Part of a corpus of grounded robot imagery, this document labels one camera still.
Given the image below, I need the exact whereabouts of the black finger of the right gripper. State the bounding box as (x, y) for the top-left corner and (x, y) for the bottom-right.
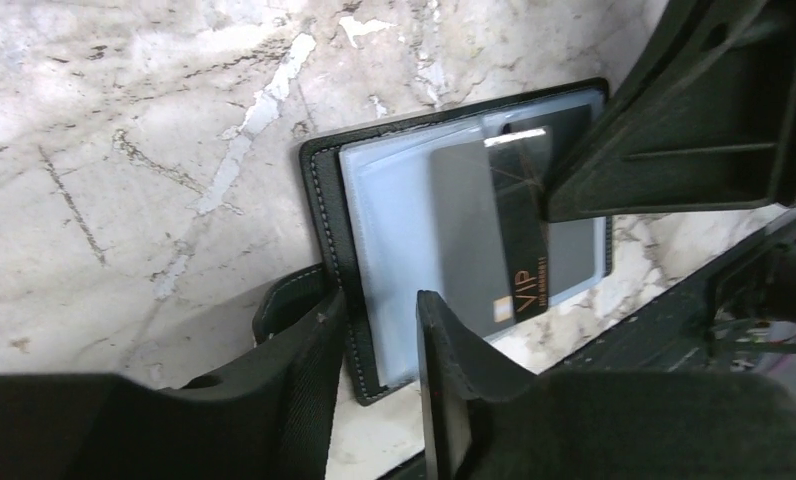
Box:
(545, 1), (796, 222)

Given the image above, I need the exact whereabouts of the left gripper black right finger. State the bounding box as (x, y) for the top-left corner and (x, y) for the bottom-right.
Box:
(417, 290), (796, 479)

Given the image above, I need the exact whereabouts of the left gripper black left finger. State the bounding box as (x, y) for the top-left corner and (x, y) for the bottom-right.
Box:
(0, 292), (346, 479)

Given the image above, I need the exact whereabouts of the black leather card holder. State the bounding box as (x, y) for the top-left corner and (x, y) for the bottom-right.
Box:
(252, 77), (615, 407)

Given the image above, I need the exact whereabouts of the black mounting rail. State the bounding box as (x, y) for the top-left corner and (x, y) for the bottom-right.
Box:
(378, 211), (796, 480)

